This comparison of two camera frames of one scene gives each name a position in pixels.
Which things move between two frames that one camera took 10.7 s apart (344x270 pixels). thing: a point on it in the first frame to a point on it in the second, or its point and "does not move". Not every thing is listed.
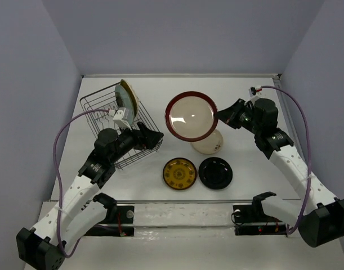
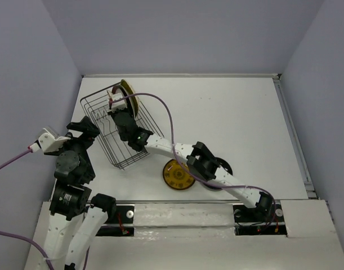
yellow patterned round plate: [179, 174] does not move
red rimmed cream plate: [190, 116] to [114, 90]
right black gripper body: [246, 118] to [115, 112]
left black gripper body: [129, 139] to [81, 142]
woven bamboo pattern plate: [133, 95] does not move
